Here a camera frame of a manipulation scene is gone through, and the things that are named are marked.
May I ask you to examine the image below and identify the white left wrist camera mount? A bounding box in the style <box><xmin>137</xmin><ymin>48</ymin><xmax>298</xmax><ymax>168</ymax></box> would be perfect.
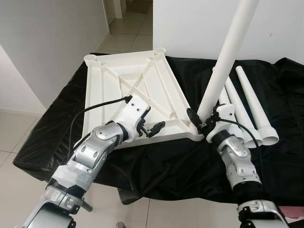
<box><xmin>115</xmin><ymin>95</ymin><xmax>152</xmax><ymax>141</ymax></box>

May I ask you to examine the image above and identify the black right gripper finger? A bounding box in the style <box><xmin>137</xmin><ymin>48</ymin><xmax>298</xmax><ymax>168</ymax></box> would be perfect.
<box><xmin>187</xmin><ymin>108</ymin><xmax>202</xmax><ymax>131</ymax></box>

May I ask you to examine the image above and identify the white plastic table leg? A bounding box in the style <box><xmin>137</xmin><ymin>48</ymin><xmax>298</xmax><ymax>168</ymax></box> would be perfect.
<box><xmin>196</xmin><ymin>0</ymin><xmax>261</xmax><ymax>125</ymax></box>
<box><xmin>218</xmin><ymin>88</ymin><xmax>247</xmax><ymax>143</ymax></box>
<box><xmin>235</xmin><ymin>66</ymin><xmax>280</xmax><ymax>146</ymax></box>
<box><xmin>223</xmin><ymin>76</ymin><xmax>263</xmax><ymax>148</ymax></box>

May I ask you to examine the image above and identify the pink stool seat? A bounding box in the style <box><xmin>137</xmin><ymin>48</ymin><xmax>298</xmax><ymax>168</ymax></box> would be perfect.
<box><xmin>280</xmin><ymin>207</ymin><xmax>304</xmax><ymax>221</ymax></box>

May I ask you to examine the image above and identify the white plastic table top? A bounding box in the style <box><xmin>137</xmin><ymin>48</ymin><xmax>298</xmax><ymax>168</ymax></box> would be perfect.
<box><xmin>83</xmin><ymin>47</ymin><xmax>206</xmax><ymax>150</ymax></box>

